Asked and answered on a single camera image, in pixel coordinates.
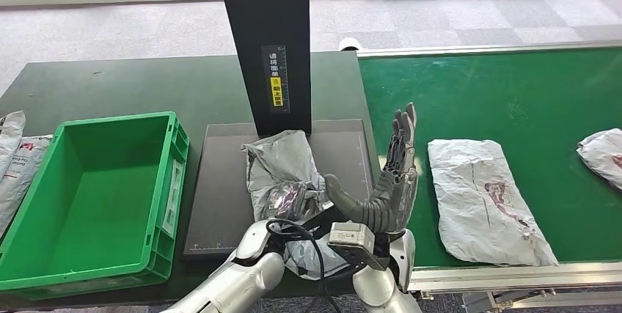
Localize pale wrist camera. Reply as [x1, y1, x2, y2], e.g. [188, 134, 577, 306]
[328, 222, 389, 272]
[286, 204, 339, 237]

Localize green conveyor belt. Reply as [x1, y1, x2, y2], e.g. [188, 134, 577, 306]
[358, 47, 622, 269]

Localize black yellow label sticker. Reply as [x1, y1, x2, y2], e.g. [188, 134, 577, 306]
[261, 45, 291, 114]

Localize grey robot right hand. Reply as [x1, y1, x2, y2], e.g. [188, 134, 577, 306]
[323, 103, 420, 234]

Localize black inbound scanner machine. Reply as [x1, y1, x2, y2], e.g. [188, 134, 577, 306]
[183, 0, 386, 262]

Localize grey parcel bag red stain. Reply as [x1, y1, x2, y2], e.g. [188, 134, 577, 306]
[427, 139, 560, 268]

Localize white courier bag red print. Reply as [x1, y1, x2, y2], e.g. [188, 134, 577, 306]
[0, 110, 26, 180]

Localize green plastic crate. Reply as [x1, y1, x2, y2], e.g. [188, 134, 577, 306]
[0, 111, 191, 301]

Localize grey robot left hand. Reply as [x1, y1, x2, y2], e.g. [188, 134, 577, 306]
[264, 180, 326, 224]

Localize white parcel bag red logo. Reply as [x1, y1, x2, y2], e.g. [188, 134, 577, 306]
[577, 128, 622, 191]

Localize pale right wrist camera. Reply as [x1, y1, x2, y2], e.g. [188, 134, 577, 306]
[328, 222, 389, 272]

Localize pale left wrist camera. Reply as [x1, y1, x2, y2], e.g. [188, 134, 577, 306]
[286, 204, 339, 237]

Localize white round roller cap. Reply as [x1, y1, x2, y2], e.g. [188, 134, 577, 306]
[338, 37, 363, 53]

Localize dark green table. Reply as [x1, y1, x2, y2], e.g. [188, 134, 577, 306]
[0, 51, 406, 309]

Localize aluminium conveyor frame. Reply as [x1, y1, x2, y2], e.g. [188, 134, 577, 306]
[356, 38, 622, 309]

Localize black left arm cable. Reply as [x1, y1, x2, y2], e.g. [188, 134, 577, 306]
[265, 218, 343, 313]

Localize white courier bag black text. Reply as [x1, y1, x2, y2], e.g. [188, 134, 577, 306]
[0, 135, 54, 237]

